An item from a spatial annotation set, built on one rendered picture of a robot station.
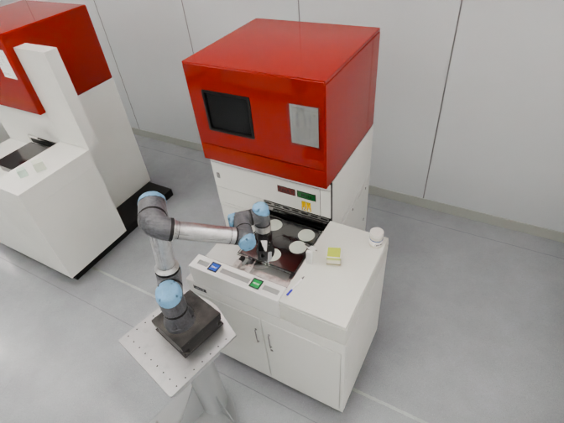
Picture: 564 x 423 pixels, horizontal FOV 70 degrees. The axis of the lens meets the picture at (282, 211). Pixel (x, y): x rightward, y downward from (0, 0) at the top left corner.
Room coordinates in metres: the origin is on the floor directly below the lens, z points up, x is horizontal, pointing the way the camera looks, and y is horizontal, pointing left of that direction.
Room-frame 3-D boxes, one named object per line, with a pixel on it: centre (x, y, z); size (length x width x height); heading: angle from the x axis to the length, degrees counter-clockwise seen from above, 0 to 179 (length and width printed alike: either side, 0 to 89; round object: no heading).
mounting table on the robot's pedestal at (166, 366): (1.14, 0.57, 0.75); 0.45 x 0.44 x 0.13; 134
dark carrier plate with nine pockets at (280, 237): (1.63, 0.02, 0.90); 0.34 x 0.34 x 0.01; 57
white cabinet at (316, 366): (1.50, 0.01, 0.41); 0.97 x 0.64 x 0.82; 57
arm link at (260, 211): (1.40, 0.10, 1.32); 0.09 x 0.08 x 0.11; 101
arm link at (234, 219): (1.37, 0.19, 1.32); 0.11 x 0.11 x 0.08; 11
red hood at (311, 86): (2.19, -0.10, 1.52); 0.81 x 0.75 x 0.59; 57
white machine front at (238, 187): (1.92, 0.06, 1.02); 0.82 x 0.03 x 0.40; 57
